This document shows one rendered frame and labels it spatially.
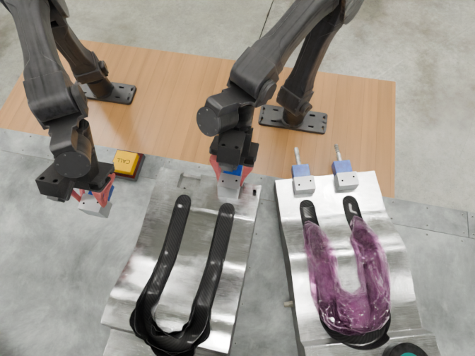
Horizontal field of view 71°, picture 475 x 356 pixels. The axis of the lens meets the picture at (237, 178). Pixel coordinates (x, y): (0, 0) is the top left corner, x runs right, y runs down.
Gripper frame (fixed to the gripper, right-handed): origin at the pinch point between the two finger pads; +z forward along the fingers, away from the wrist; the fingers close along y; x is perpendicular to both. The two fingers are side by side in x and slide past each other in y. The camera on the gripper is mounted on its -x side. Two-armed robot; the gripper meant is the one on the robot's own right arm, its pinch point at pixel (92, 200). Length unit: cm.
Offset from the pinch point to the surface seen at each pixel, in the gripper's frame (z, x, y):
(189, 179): 1.7, 15.0, 17.9
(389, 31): 3, 198, 98
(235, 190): -3.6, 8.3, 30.7
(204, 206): 2.5, 7.4, 23.9
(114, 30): 18, 172, -82
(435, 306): 15, 2, 81
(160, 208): 4.1, 5.4, 13.6
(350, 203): 2, 17, 59
